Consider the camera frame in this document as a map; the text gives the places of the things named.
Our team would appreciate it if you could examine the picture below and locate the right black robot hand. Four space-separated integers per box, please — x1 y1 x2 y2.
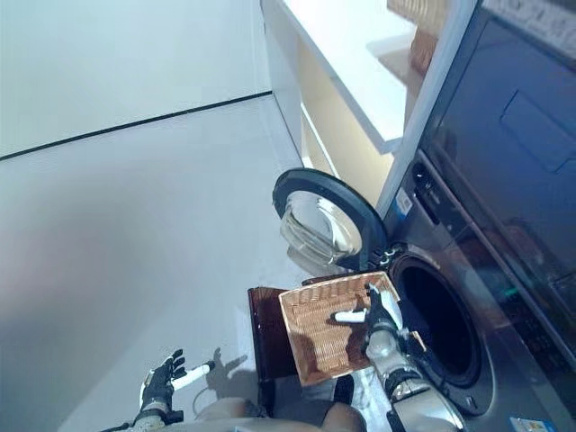
330 282 404 337

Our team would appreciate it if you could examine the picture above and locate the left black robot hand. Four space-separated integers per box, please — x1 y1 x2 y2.
139 348 215 413

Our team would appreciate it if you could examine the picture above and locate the rectangular wicker laundry basket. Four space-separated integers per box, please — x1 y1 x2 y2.
278 271 428 388

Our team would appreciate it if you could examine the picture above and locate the clear plastic bag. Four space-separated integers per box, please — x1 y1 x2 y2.
193 396 267 432

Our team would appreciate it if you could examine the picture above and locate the right silver robot leg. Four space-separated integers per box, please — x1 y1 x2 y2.
323 375 366 432

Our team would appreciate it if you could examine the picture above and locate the blue white energy label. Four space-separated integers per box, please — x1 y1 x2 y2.
395 191 416 220

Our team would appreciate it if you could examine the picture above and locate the glossy brown stool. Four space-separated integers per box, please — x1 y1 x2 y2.
247 276 344 418

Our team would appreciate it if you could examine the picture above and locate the round glass washer door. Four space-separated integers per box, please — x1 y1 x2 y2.
272 166 390 274

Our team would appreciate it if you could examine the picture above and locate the white counter cabinet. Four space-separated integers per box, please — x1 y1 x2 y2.
260 0 451 199

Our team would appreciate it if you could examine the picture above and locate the small wicker counter basket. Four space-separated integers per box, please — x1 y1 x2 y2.
387 0 445 74

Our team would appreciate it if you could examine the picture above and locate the white floor cable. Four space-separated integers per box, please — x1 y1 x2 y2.
193 382 227 416

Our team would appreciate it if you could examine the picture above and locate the white appliance enclosure cabinet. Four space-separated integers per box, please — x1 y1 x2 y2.
375 0 485 222

